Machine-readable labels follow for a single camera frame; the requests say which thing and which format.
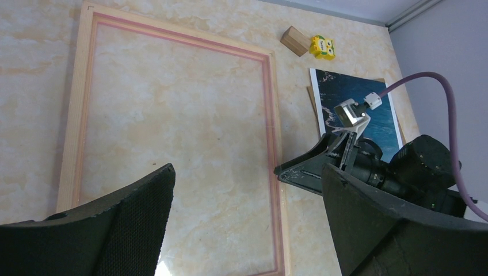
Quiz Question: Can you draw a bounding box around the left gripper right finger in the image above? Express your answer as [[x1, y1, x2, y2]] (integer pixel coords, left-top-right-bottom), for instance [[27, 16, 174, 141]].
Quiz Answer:
[[322, 164, 487, 275]]

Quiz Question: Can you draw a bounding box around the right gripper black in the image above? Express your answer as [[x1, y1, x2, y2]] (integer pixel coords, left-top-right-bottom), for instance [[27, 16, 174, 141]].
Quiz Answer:
[[273, 133, 405, 198]]

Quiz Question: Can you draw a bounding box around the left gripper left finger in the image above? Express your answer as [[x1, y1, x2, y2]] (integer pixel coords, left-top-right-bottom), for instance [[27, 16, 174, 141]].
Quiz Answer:
[[1, 164, 176, 275]]

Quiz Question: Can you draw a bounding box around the wooden picture frame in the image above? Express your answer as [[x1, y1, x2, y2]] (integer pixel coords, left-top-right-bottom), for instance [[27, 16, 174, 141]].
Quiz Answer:
[[56, 2, 285, 275]]

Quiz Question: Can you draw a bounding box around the blue landscape photo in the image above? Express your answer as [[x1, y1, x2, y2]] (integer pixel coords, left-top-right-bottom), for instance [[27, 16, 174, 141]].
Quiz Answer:
[[310, 68, 403, 162]]

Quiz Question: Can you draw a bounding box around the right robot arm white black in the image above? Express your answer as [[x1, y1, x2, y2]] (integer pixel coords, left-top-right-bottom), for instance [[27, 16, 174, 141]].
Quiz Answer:
[[274, 131, 468, 219]]

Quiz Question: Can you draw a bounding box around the brown cardboard backing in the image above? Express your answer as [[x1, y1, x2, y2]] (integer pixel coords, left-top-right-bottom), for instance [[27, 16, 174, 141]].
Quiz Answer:
[[306, 86, 406, 147]]

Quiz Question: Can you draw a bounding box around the yellow toy block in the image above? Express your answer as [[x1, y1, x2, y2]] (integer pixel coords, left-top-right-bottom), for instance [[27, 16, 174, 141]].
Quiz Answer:
[[308, 35, 336, 60]]

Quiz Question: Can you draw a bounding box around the small wooden block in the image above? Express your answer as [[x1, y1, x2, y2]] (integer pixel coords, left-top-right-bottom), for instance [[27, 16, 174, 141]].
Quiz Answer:
[[280, 26, 310, 57]]

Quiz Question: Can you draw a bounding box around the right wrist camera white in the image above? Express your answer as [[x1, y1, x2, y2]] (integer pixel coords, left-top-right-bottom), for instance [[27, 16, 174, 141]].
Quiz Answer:
[[334, 93, 382, 136]]

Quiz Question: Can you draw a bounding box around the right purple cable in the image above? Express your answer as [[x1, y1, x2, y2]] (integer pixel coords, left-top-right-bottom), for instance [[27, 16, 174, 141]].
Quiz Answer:
[[379, 71, 488, 223]]

